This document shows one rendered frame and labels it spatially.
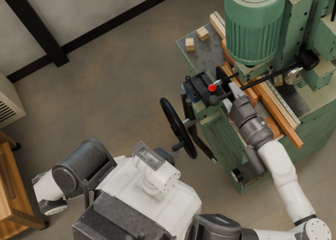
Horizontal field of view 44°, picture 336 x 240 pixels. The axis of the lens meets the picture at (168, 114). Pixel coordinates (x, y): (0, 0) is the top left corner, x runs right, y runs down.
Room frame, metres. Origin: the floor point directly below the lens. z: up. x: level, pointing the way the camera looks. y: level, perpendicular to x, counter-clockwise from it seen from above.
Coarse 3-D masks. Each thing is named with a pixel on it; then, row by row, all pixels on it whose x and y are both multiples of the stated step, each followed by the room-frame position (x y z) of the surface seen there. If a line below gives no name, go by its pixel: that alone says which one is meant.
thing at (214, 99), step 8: (304, 56) 0.61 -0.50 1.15; (312, 56) 0.59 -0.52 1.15; (296, 64) 0.59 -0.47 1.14; (304, 64) 0.58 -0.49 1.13; (312, 64) 0.58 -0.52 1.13; (280, 72) 0.58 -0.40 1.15; (256, 80) 0.57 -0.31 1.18; (264, 80) 0.56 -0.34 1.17; (240, 88) 0.56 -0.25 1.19; (216, 96) 0.54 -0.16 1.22; (224, 96) 0.54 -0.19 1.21; (216, 104) 0.52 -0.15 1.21
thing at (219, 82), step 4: (216, 68) 0.76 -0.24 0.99; (216, 72) 0.76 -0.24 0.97; (220, 72) 0.74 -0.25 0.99; (216, 76) 0.76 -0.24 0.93; (220, 76) 0.73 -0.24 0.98; (224, 76) 0.72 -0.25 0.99; (220, 80) 0.72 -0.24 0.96; (224, 80) 0.70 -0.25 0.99; (216, 84) 0.71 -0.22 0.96; (220, 84) 0.71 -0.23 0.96; (224, 84) 0.70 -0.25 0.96; (224, 88) 0.70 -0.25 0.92; (228, 88) 0.68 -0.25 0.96
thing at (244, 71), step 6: (270, 60) 0.69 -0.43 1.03; (234, 66) 0.73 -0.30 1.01; (240, 66) 0.71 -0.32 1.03; (258, 66) 0.69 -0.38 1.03; (264, 66) 0.69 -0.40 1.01; (240, 72) 0.69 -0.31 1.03; (246, 72) 0.68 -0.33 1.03; (252, 72) 0.68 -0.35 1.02; (258, 72) 0.68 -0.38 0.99; (240, 78) 0.69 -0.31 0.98; (246, 78) 0.68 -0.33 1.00; (252, 78) 0.68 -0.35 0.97
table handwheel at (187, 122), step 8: (160, 104) 0.79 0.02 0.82; (168, 104) 0.71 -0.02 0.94; (168, 112) 0.68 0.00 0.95; (168, 120) 0.75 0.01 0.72; (176, 120) 0.63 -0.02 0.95; (184, 120) 0.68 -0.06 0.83; (192, 120) 0.66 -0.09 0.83; (176, 128) 0.65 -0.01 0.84; (184, 128) 0.60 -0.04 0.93; (184, 136) 0.57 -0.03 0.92; (192, 144) 0.54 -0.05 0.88; (192, 152) 0.52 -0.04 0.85
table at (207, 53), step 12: (192, 36) 1.00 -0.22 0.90; (216, 36) 0.96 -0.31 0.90; (180, 48) 0.96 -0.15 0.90; (204, 48) 0.92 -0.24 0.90; (216, 48) 0.90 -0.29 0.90; (192, 60) 0.89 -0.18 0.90; (204, 60) 0.87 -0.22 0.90; (216, 60) 0.85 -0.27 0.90; (264, 108) 0.57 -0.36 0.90; (204, 120) 0.63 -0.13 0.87; (228, 120) 0.58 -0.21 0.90; (240, 144) 0.49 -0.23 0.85
